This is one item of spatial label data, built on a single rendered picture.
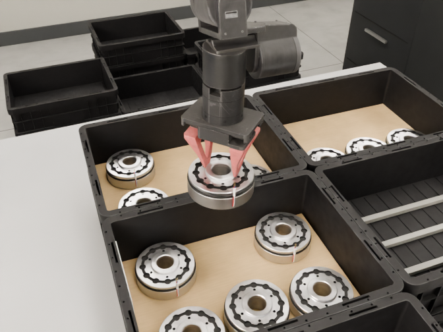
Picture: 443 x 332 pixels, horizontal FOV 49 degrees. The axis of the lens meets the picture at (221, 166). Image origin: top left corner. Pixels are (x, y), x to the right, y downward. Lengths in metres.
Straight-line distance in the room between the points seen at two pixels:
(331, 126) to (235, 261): 0.50
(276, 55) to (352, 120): 0.67
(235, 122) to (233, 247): 0.32
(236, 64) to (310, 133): 0.62
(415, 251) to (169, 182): 0.51
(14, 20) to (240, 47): 3.32
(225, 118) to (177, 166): 0.45
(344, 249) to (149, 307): 0.34
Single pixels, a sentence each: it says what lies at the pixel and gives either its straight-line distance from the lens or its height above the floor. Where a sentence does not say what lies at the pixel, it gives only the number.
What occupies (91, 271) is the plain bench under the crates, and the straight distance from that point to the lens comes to 1.08.
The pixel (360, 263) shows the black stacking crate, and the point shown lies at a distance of 0.84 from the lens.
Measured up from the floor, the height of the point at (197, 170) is 1.04.
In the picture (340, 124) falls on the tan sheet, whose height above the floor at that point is 0.83.
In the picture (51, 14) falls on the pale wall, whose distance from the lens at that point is 3.88.
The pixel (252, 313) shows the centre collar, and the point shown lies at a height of 0.87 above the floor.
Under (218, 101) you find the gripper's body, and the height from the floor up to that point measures 1.18.
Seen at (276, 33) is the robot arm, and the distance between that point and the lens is 0.65.
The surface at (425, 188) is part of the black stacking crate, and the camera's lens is 1.12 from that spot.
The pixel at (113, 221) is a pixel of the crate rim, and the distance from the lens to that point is 0.84.
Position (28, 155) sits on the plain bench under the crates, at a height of 0.70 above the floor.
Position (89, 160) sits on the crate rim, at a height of 0.93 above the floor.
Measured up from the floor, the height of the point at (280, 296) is 0.86.
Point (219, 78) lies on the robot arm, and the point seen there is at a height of 1.21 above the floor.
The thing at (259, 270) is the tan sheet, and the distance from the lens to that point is 0.88.
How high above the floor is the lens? 1.51
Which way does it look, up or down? 39 degrees down
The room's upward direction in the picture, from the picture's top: straight up
